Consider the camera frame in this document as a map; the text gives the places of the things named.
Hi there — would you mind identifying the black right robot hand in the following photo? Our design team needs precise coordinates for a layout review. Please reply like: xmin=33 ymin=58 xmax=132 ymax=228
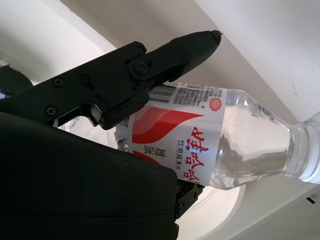
xmin=0 ymin=29 xmax=222 ymax=240

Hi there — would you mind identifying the clear plastic water bottle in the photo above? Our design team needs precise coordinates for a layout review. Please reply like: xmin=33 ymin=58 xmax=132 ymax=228
xmin=57 ymin=82 xmax=320 ymax=193

